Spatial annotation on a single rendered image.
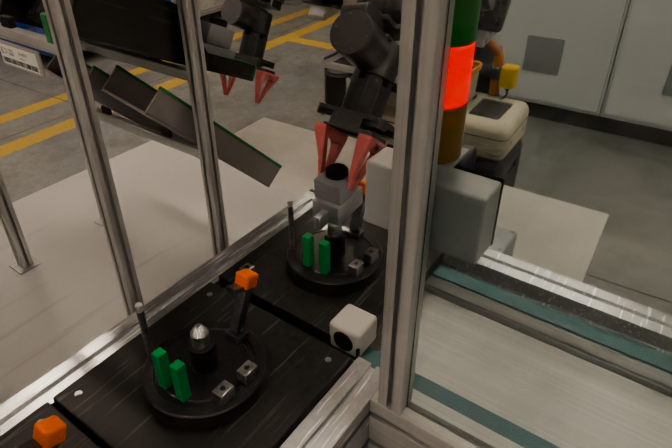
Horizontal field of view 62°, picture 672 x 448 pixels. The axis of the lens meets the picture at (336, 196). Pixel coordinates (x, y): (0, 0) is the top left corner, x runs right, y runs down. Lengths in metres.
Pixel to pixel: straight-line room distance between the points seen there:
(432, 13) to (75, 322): 0.75
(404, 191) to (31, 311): 0.71
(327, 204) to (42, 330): 0.49
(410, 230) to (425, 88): 0.13
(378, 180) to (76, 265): 0.70
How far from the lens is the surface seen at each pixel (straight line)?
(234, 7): 1.28
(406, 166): 0.47
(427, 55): 0.42
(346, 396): 0.68
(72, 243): 1.16
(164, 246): 1.09
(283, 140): 1.43
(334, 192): 0.73
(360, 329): 0.70
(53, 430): 0.56
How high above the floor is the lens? 1.48
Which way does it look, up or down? 32 degrees down
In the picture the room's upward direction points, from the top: straight up
